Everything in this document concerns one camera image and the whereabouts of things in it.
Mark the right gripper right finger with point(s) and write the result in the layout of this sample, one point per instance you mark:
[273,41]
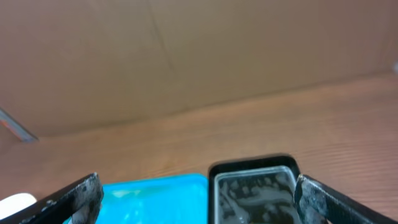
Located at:
[316,202]

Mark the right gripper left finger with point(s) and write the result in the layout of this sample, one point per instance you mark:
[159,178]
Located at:
[79,202]

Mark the white plate front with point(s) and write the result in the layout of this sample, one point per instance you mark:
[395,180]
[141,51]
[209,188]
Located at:
[15,203]

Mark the black water tray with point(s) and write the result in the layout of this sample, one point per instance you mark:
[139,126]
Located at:
[253,190]

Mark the teal plastic tray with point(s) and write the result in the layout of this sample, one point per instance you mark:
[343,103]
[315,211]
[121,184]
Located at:
[179,199]

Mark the grey metal bar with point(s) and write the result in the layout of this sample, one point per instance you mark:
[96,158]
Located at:
[16,128]

